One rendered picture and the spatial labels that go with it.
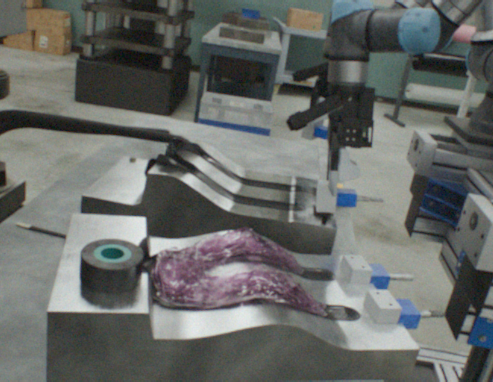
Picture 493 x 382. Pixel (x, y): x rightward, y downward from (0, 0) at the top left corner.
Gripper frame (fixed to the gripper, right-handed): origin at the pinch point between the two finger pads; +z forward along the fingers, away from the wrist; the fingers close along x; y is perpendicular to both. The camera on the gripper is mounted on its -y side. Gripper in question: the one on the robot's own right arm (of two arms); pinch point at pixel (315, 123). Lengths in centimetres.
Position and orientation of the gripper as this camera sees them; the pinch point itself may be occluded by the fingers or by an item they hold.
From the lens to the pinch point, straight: 151.9
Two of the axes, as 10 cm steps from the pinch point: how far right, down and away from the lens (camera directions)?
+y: 8.3, 3.2, -4.7
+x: 5.4, -2.2, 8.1
